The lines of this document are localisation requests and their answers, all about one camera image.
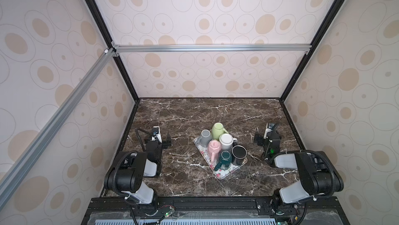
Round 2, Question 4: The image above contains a dark green ceramic mug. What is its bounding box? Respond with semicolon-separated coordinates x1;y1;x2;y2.
214;151;232;172

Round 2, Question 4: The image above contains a pink ceramic mug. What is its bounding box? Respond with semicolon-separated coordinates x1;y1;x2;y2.
208;140;221;164

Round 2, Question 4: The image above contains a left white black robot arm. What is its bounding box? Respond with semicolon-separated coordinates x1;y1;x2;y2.
103;126;171;208

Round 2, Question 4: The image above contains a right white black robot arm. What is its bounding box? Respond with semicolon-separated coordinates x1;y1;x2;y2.
254;129;344;210

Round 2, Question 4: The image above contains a white ceramic mug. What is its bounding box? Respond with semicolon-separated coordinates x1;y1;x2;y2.
219;133;238;152

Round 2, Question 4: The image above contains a grey ceramic mug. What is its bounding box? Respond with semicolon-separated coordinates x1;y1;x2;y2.
199;129;212;148

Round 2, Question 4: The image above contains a light green ceramic mug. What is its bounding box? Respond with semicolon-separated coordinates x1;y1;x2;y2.
211;122;229;141

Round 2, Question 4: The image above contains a black metal cup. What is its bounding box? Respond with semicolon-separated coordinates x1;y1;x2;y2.
232;145;247;166

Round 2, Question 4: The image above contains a floral rectangular serving tray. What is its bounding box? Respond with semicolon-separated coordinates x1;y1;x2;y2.
193;135;248;180

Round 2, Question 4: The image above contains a green circuit board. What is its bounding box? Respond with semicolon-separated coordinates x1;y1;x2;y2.
159;205;175;221

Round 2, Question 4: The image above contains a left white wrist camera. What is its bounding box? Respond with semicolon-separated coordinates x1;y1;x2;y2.
151;126;162;144

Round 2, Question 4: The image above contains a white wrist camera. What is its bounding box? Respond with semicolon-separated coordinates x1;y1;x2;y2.
264;123;275;139
151;126;162;144

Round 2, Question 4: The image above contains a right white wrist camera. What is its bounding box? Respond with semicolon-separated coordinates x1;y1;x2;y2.
264;123;275;139

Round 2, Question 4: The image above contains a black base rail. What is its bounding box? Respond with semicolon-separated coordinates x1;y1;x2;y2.
82;197;350;225

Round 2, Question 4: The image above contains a back aluminium frame bar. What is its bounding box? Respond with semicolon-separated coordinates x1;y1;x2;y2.
114;44;312;53

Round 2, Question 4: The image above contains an aluminium frame bar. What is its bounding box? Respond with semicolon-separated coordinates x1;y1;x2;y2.
114;44;312;53
1;48;115;209

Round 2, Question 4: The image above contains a left aluminium frame bar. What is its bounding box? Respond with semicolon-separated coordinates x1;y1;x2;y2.
1;48;115;209

